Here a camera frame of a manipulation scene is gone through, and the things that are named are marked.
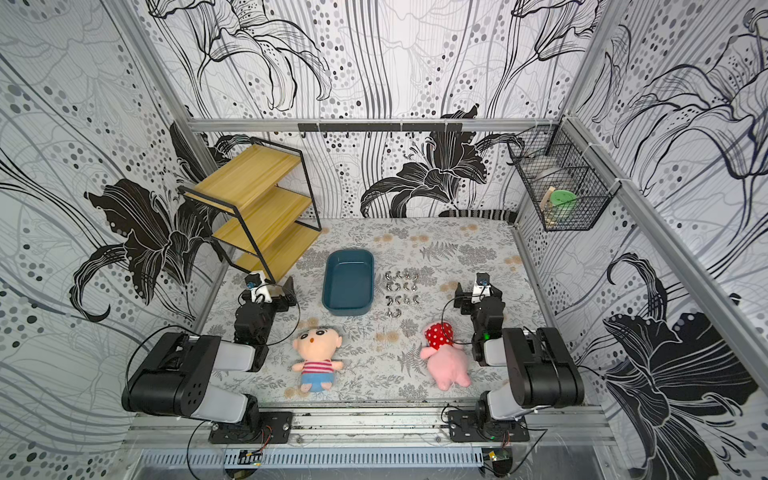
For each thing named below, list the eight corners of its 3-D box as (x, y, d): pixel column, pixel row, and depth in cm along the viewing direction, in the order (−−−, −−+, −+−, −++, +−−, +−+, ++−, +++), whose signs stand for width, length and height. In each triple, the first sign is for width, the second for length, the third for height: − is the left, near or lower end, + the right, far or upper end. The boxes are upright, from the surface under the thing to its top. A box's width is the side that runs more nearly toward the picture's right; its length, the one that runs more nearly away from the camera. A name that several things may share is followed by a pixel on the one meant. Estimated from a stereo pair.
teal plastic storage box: (320, 315, 95) (316, 307, 91) (329, 258, 109) (327, 249, 105) (372, 315, 95) (371, 307, 90) (375, 258, 109) (374, 249, 105)
